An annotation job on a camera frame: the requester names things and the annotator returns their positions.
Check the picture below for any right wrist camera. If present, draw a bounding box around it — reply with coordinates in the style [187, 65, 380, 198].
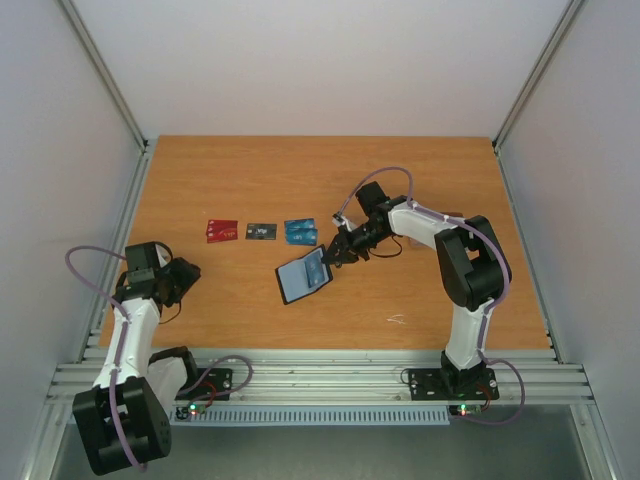
[332, 212, 352, 231]

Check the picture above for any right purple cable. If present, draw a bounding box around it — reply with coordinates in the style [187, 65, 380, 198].
[337, 167, 526, 426]

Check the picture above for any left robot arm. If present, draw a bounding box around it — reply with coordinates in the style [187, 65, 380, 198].
[72, 241, 202, 476]

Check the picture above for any aluminium rail frame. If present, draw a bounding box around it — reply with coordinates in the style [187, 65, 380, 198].
[47, 347, 596, 406]

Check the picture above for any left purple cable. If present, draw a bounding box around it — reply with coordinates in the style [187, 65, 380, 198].
[65, 245, 254, 474]

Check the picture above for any grey slotted cable duct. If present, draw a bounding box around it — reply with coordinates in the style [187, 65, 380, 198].
[169, 405, 450, 427]

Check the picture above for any black credit card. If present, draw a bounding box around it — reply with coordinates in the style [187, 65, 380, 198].
[245, 223, 277, 240]

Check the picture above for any black leather card holder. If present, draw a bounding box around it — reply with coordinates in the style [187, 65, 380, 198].
[275, 245, 333, 305]

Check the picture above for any circuit board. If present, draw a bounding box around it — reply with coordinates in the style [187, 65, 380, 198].
[174, 404, 207, 421]
[449, 403, 485, 417]

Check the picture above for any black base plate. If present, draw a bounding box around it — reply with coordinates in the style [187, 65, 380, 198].
[176, 368, 233, 401]
[408, 368, 500, 403]

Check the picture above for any right circuit board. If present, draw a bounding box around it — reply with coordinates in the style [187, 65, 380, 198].
[449, 403, 485, 417]

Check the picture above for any red credit card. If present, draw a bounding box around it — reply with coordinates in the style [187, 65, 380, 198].
[206, 226, 238, 243]
[207, 219, 238, 233]

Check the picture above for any left circuit board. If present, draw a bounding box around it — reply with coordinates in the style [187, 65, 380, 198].
[174, 404, 207, 421]

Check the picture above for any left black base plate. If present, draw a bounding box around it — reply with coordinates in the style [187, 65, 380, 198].
[176, 368, 233, 401]

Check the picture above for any purple cable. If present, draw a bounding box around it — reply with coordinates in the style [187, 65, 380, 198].
[337, 167, 526, 426]
[65, 245, 254, 474]

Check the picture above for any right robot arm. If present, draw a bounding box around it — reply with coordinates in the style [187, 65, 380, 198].
[323, 182, 511, 399]

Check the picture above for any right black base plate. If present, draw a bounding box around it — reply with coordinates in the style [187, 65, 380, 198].
[408, 368, 500, 403]

